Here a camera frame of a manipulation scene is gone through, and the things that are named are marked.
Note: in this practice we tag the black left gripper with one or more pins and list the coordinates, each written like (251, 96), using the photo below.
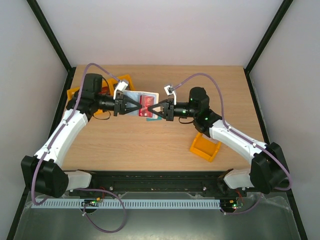
(119, 104)

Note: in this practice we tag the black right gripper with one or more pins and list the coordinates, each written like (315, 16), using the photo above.
(169, 110)

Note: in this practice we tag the beige leather card holder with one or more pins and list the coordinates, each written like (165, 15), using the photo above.
(135, 95)

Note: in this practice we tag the teal green card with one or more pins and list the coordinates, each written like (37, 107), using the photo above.
(158, 118)

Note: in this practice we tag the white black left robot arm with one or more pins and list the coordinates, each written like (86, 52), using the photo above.
(43, 172)

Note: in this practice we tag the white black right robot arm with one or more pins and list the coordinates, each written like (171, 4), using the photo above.
(267, 170)

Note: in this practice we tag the red card stack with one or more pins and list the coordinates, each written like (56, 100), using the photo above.
(105, 90)

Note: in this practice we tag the yellow three-compartment bin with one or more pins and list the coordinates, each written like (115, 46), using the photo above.
(88, 100)

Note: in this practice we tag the small yellow bin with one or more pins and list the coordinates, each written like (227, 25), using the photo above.
(205, 147)

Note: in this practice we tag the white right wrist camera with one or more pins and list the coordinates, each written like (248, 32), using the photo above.
(170, 91)

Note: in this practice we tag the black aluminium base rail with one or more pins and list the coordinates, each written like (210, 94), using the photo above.
(205, 183)

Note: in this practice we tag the white slotted cable duct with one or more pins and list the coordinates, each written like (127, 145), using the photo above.
(132, 204)

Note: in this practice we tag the black left frame post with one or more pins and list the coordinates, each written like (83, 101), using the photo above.
(42, 20)

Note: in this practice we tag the black frame post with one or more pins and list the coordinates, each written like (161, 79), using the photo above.
(279, 15)
(42, 20)

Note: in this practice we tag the black right frame post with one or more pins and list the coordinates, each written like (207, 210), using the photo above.
(279, 15)

